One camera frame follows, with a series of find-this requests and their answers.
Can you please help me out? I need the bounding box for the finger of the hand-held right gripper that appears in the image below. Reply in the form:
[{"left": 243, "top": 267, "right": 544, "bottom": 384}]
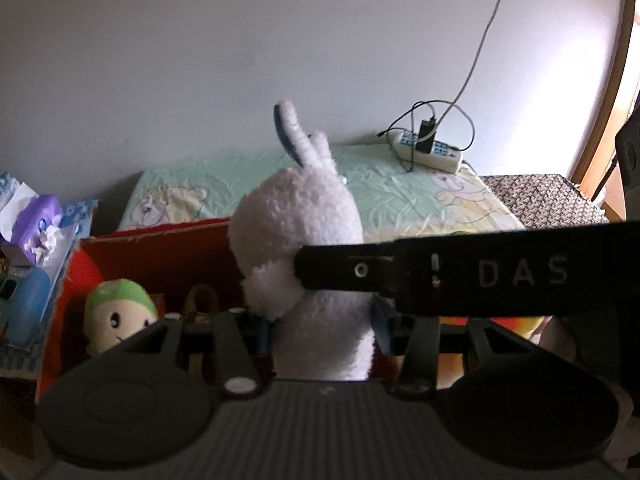
[{"left": 295, "top": 240, "right": 398, "bottom": 295}]

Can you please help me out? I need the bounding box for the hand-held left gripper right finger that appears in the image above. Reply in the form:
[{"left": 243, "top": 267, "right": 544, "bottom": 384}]
[{"left": 371, "top": 292, "right": 533, "bottom": 395}]

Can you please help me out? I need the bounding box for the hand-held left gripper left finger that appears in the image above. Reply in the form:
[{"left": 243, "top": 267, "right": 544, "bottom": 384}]
[{"left": 107, "top": 310, "right": 275, "bottom": 400}]

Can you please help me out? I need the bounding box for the white plush rabbit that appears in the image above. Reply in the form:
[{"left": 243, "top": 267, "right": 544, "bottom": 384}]
[{"left": 227, "top": 100, "right": 377, "bottom": 382}]

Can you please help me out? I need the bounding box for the red cardboard box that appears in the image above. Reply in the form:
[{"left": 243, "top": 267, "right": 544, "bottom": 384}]
[{"left": 36, "top": 216, "right": 406, "bottom": 406}]

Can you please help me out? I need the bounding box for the yellow plush toy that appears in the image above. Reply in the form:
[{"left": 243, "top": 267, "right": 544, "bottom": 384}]
[{"left": 434, "top": 315, "right": 548, "bottom": 392}]

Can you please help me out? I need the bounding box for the brown woven mat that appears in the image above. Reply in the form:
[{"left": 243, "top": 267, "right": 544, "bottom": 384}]
[{"left": 479, "top": 174, "right": 612, "bottom": 233}]

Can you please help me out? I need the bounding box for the green printed bed sheet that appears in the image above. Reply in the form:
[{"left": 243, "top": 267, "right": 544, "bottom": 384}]
[{"left": 116, "top": 142, "right": 528, "bottom": 241}]

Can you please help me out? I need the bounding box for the white power strip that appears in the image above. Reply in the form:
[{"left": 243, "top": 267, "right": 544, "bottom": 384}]
[{"left": 389, "top": 130, "right": 463, "bottom": 174}]

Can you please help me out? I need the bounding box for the green hat plush doll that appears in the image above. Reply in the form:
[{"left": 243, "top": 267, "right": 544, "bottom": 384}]
[{"left": 83, "top": 280, "right": 161, "bottom": 359}]

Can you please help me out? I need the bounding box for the black device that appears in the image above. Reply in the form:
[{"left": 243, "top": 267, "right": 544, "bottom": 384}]
[{"left": 614, "top": 107, "right": 640, "bottom": 222}]

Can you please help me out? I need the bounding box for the black charger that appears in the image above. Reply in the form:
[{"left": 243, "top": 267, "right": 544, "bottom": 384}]
[{"left": 418, "top": 118, "right": 439, "bottom": 155}]

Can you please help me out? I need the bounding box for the blue printed package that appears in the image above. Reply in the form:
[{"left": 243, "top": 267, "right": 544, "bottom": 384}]
[{"left": 0, "top": 172, "right": 101, "bottom": 378}]

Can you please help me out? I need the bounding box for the purple tissue pack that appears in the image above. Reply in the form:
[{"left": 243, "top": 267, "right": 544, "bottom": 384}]
[{"left": 0, "top": 194, "right": 65, "bottom": 267}]

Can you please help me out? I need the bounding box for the brown strap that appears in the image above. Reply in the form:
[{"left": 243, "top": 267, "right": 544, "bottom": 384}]
[{"left": 182, "top": 284, "right": 221, "bottom": 328}]

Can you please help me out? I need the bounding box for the wooden door frame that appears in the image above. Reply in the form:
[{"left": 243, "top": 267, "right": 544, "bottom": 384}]
[{"left": 570, "top": 0, "right": 640, "bottom": 201}]

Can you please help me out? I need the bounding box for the grey cable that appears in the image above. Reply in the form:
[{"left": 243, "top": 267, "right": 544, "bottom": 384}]
[{"left": 430, "top": 0, "right": 516, "bottom": 126}]

